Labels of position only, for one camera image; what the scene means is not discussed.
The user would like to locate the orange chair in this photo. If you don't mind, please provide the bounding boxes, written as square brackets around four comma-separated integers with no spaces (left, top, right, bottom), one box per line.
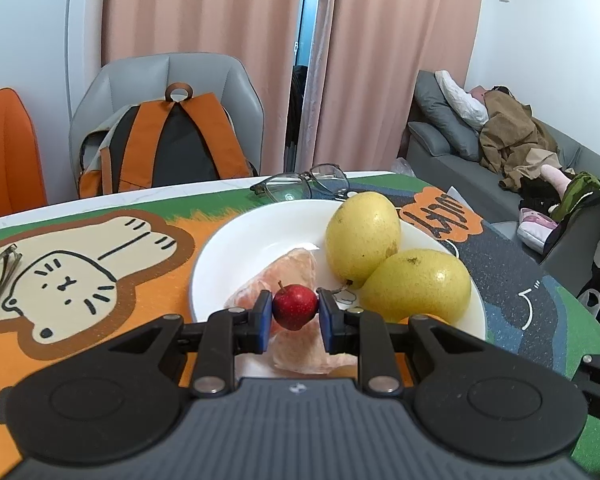
[0,88,48,223]

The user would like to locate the pink and white bag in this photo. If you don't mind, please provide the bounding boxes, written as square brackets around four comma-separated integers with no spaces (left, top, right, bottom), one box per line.
[517,208,559,252]

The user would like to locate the green camouflage garment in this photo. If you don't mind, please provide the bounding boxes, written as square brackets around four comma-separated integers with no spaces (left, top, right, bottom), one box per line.
[550,171,600,222]

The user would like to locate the dark chair with clothes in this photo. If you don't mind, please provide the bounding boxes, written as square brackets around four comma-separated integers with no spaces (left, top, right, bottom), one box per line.
[539,190,600,332]

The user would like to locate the white refrigerator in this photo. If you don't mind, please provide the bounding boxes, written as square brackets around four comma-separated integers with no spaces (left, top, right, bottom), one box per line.
[65,0,110,128]

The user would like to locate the yellow pear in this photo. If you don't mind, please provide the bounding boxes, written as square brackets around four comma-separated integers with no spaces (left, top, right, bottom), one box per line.
[325,191,402,292]
[359,249,472,325]

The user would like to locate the cartoon cat printed table mat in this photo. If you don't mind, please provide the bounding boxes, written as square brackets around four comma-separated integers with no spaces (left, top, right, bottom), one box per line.
[0,172,600,480]

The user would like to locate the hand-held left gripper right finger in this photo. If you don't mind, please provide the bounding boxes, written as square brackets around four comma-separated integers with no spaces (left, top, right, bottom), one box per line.
[316,287,486,395]

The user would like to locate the brown coat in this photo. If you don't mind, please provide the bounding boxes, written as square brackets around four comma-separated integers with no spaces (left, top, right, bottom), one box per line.
[480,90,565,192]

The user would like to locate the black clothes pile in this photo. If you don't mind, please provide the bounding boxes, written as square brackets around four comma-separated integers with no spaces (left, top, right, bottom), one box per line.
[517,177,562,216]

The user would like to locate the small red fruit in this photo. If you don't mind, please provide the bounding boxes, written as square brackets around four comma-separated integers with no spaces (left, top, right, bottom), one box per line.
[272,281,319,331]

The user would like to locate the peeled pomelo segment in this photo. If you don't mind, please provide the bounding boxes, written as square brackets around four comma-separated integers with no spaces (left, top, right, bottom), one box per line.
[271,320,362,377]
[224,247,322,311]

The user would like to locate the clear plastic bag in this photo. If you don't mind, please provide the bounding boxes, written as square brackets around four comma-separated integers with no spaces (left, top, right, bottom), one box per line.
[390,156,417,178]

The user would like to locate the grey sofa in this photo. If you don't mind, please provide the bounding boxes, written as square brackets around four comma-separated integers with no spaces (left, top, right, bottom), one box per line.
[405,70,600,273]

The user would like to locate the white plastic bag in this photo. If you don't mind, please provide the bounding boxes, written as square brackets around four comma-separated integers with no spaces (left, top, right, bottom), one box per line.
[576,289,600,347]

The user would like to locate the white round plate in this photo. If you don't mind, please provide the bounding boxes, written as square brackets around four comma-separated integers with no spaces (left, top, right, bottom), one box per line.
[189,199,486,381]

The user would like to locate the white pillow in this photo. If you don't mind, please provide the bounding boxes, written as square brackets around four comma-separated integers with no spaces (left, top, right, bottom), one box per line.
[435,70,491,132]

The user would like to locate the orange and black backpack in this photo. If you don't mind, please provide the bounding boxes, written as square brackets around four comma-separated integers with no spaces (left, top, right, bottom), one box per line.
[77,82,259,200]

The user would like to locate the grey sofa cushion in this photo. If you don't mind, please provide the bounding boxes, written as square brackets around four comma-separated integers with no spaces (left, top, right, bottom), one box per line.
[407,121,482,163]
[412,70,481,133]

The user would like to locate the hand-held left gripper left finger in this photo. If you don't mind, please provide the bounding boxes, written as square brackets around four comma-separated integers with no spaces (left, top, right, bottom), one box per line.
[110,290,273,395]

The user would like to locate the grey chair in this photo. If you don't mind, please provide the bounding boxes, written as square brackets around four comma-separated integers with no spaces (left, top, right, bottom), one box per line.
[69,52,266,198]

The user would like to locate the pink curtain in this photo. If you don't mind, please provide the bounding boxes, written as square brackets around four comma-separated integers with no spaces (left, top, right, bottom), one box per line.
[101,0,306,181]
[300,0,487,175]

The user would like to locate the black frame eyeglasses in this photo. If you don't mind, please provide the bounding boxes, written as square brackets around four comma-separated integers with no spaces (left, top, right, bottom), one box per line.
[250,163,351,204]

